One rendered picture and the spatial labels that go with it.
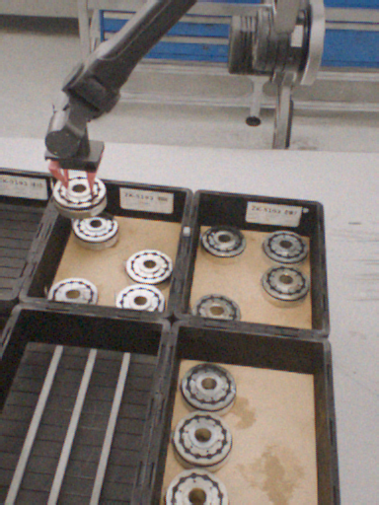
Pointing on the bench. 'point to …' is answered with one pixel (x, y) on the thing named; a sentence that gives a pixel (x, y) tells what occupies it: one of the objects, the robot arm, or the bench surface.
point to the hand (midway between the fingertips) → (79, 185)
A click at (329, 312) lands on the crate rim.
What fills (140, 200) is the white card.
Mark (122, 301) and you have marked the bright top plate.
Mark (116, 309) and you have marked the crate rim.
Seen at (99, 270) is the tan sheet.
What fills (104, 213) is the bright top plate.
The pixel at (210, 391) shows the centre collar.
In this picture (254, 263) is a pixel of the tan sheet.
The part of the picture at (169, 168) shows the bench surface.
